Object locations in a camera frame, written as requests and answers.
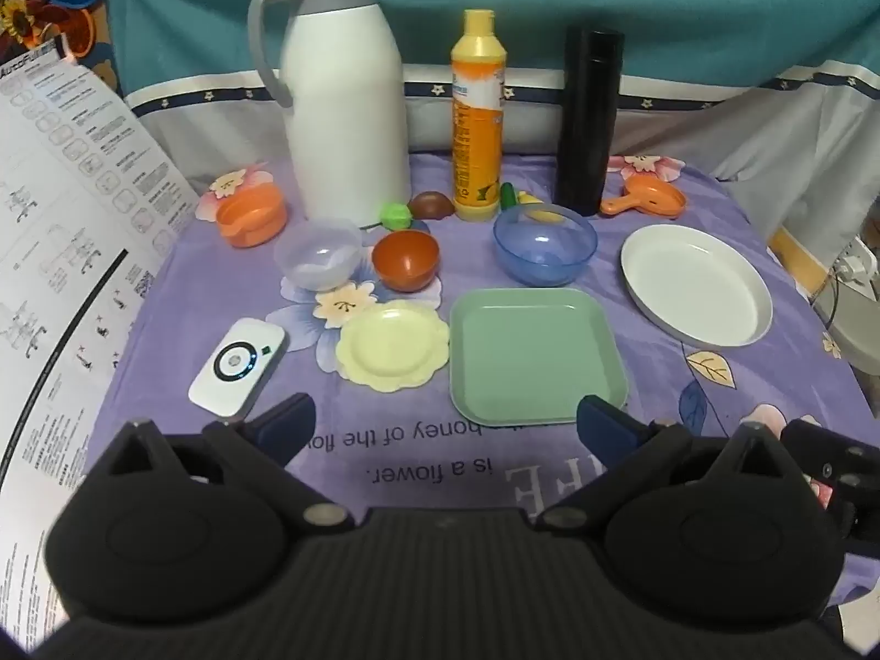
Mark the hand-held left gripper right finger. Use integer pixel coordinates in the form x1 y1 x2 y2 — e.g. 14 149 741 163
532 395 812 534

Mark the white power strip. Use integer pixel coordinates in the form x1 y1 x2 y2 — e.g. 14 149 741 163
832 237 880 304

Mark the yellow orange detergent bottle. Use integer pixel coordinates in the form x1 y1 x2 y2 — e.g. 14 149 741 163
450 9 508 223

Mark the white round plate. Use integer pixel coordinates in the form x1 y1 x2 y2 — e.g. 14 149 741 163
620 223 774 350

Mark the black thermos bottle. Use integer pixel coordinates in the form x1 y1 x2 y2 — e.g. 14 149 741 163
555 25 625 217

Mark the orange toy pot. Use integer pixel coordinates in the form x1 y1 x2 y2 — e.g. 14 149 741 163
215 184 288 249

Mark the orange toy pan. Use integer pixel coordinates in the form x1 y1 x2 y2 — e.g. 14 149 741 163
599 175 689 219

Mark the brown toy fruit half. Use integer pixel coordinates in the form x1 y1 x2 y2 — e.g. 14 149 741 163
408 190 456 219

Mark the yellow toy banana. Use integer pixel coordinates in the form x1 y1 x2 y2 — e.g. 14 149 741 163
515 191 566 224

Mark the white thermos jug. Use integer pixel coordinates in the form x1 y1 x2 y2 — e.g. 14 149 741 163
247 0 412 227

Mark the white instruction poster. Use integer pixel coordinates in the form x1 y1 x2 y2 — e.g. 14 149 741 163
0 31 204 654

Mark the green square plate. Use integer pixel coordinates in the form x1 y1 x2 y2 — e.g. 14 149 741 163
448 287 630 427

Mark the red-brown plastic bowl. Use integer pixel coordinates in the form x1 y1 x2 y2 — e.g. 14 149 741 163
372 229 441 293

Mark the blue translucent bowl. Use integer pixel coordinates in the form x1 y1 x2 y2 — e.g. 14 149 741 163
493 204 599 288

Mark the white pocket device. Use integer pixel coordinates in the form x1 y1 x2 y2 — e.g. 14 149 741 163
188 317 287 420

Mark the yellow flower-shaped plate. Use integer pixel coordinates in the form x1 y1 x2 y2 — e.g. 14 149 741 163
337 300 451 394

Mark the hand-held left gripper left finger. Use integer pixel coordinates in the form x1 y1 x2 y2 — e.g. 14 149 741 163
103 392 359 532

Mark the white plastic box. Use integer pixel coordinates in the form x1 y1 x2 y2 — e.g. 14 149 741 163
821 282 880 376

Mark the purple floral tablecloth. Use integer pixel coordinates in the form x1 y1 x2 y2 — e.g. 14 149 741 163
82 147 880 620

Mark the teal grey star-striped bedsheet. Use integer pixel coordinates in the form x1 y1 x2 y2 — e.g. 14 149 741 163
106 0 880 249

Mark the colourful printed cloth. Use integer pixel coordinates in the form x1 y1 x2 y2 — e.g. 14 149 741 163
0 0 121 97

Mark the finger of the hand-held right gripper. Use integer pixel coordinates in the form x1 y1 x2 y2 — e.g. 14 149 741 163
780 418 880 496
821 493 868 549

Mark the clear plastic bowl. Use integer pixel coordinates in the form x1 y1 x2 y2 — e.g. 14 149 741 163
273 218 363 292

